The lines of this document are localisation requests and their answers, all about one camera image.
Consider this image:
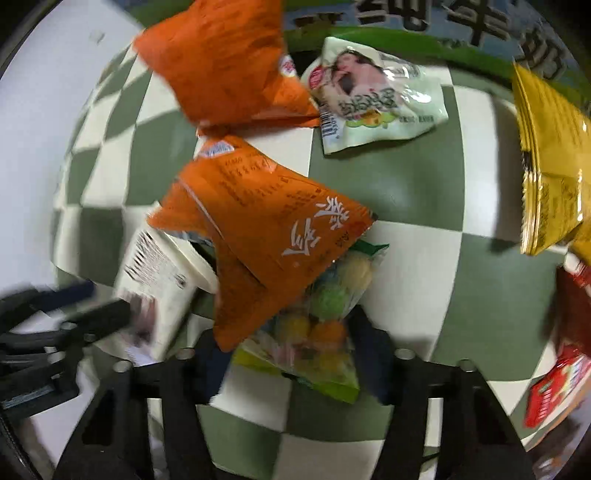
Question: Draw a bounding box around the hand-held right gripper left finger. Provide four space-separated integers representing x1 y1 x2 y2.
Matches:
53 330 232 480

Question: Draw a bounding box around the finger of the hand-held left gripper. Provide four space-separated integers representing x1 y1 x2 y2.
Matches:
0 299 136 416
0 281 98 326

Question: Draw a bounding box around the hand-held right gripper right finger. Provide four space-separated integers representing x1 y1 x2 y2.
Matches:
348 307 539 480

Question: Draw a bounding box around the white printed packet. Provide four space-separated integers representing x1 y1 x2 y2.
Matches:
113 229 220 363

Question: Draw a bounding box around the clear bag of colourful candy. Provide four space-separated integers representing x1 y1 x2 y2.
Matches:
231 239 391 403

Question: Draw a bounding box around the orange snack packet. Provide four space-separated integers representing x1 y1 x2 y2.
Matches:
147 135 376 352
133 0 321 137

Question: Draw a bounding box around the green white checkered cloth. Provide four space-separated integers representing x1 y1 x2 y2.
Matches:
48 44 571 480

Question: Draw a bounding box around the red green banded packet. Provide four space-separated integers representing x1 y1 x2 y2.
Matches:
523 346 591 430

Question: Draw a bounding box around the pale green portrait packet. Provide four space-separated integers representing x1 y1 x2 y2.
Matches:
300 36 450 156

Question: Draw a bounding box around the golden yellow snack packet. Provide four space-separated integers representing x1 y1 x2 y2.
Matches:
512 61 591 257

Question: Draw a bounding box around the green printed mat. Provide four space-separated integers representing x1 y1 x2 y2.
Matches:
124 0 591 112

